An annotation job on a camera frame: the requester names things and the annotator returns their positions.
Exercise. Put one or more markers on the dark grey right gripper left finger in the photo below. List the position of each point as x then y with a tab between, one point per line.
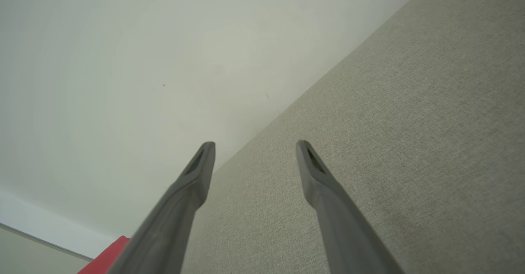
172	224

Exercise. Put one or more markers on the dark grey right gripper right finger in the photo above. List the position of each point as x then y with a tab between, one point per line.
344	233

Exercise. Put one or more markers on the red shorts with white stripe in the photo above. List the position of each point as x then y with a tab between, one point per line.
107	257

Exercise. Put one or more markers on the grey fabric sofa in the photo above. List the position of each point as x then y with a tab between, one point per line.
410	142

